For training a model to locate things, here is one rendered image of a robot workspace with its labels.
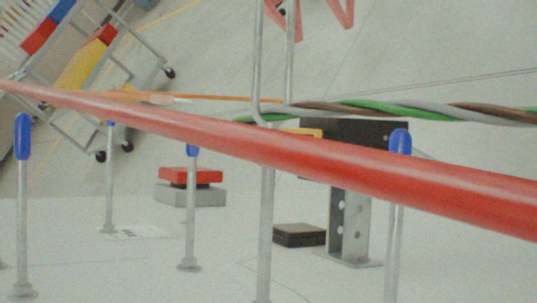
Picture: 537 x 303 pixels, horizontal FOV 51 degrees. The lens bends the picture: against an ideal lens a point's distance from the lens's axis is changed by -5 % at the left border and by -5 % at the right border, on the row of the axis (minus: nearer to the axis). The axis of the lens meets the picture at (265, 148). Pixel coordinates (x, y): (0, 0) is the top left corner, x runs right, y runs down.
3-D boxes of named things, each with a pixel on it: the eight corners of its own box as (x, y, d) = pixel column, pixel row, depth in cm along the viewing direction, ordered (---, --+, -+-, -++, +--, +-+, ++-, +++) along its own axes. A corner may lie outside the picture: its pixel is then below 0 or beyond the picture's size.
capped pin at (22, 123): (11, 291, 27) (11, 111, 26) (42, 291, 27) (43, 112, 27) (2, 300, 25) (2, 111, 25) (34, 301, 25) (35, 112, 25)
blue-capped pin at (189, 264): (206, 270, 33) (211, 118, 32) (181, 272, 32) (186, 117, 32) (196, 264, 34) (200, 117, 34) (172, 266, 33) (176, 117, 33)
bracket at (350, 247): (384, 265, 36) (389, 185, 36) (353, 268, 35) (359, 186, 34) (339, 249, 40) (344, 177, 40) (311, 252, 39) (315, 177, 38)
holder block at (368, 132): (406, 184, 37) (409, 121, 36) (335, 186, 34) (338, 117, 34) (364, 177, 40) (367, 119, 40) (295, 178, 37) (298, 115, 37)
